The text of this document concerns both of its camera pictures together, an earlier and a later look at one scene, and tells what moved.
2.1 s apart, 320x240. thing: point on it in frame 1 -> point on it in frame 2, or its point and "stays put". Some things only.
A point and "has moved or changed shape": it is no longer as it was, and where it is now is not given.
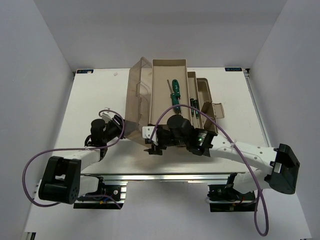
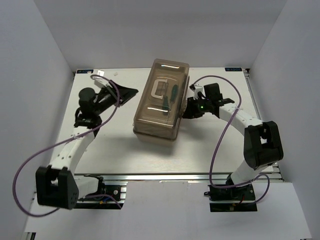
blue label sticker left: [85, 71] stays put
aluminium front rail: [163, 178] stays put
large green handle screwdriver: [175, 97] -> [165, 106]
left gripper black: [114, 122] -> [126, 94]
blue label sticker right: [233, 69] stays put
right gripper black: [156, 148] -> [191, 112]
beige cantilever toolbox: [156, 92] has moved or changed shape
